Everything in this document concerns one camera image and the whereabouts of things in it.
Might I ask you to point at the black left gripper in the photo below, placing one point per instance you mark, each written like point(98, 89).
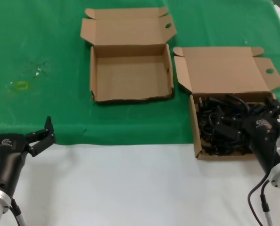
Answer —
point(10, 160)

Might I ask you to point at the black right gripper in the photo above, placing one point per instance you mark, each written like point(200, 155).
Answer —
point(262, 141)

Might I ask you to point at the brown open cardboard box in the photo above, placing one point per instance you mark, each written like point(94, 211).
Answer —
point(224, 70)
point(130, 70)

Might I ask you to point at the green tablecloth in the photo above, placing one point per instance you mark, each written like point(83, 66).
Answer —
point(48, 35)

